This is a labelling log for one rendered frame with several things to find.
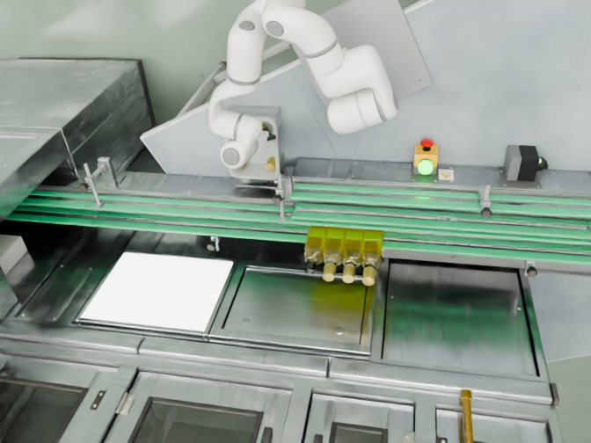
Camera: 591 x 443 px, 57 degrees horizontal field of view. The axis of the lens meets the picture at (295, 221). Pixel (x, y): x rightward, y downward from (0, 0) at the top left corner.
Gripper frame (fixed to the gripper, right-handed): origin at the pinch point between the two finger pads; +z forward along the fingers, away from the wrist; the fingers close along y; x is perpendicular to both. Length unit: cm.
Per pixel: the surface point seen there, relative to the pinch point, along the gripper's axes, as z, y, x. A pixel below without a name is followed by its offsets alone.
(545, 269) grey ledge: 4, 92, -43
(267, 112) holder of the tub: -0.7, 3.3, 6.8
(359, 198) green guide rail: -10.4, 33.1, -16.8
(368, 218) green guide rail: -8.5, 35.8, -24.0
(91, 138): 24, -75, -9
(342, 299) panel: -20, 30, -47
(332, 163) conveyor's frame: 5.1, 23.0, -10.7
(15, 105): 22, -104, 3
